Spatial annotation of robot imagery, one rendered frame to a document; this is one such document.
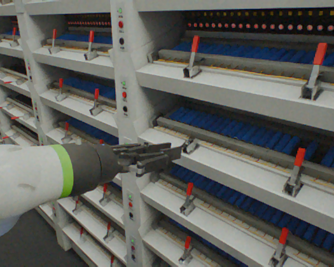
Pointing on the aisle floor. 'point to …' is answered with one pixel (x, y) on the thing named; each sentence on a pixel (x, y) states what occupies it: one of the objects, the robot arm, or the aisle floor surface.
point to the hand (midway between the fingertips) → (165, 152)
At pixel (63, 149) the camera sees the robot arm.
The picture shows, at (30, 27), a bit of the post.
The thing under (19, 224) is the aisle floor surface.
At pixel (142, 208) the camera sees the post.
